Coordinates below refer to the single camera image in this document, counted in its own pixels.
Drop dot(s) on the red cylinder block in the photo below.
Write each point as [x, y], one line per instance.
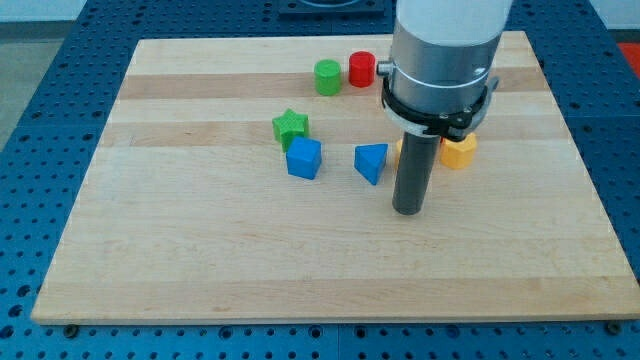
[361, 69]

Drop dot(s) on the black wrist mount ring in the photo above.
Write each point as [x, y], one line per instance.
[453, 126]

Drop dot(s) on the green star block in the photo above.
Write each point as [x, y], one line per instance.
[288, 126]

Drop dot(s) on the yellow hexagon block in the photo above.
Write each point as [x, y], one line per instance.
[458, 155]

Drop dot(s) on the yellow block behind rod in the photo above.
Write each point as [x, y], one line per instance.
[397, 152]

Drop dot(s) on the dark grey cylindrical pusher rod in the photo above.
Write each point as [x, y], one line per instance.
[415, 164]

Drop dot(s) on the blue cube block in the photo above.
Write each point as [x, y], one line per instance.
[304, 157]

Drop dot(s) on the green cylinder block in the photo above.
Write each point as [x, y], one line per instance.
[327, 77]

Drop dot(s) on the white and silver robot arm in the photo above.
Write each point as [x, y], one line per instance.
[436, 82]

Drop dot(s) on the light wooden board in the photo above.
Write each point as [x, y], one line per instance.
[187, 214]

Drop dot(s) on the blue triangular prism block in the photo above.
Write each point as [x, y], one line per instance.
[370, 161]

